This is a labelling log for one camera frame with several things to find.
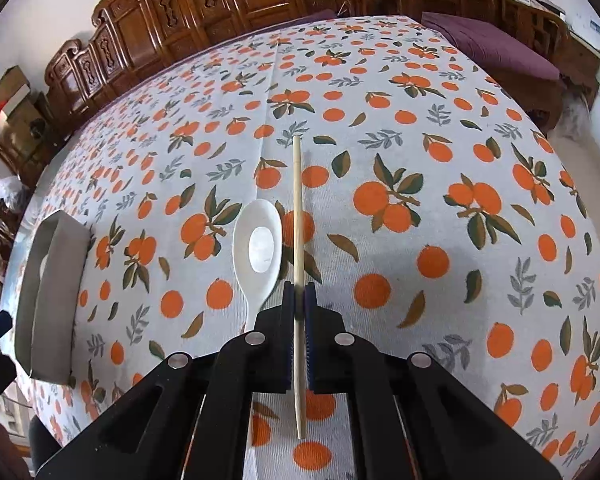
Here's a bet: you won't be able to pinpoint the white ceramic spoon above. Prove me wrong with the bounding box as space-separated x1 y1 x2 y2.
232 198 284 335

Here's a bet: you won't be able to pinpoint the stack of papers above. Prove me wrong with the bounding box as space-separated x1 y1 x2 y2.
530 0 567 16

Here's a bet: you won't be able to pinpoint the purple seat cushion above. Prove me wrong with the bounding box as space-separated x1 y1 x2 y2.
420 11 562 82

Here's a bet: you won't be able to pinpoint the white plastic bag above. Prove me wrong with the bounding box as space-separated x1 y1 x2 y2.
0 174 29 209

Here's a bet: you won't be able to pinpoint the long carved wooden bench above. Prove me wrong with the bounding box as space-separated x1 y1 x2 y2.
44 0 342 132

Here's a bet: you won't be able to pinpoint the grey plastic bag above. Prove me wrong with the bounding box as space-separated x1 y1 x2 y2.
554 91 594 142

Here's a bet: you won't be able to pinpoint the cardboard boxes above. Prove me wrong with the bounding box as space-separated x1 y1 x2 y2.
0 64 32 127

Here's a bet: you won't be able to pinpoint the wooden cabinet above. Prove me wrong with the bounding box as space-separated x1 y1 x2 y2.
0 91 57 188

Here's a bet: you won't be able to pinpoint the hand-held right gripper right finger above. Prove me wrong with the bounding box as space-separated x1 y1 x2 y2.
304 281 563 480

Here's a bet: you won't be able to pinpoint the orange print tablecloth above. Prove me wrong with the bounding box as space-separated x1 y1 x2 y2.
10 13 600 480

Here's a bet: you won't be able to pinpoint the metal tray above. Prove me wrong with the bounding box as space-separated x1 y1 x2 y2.
12 209 94 384

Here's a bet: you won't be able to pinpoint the light bamboo chopstick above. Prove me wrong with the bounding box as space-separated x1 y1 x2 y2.
292 135 307 440

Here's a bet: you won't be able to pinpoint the wooden side table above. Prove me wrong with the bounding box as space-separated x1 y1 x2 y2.
489 0 600 132

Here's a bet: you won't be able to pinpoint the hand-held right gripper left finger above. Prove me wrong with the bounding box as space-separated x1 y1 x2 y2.
34 281 297 480

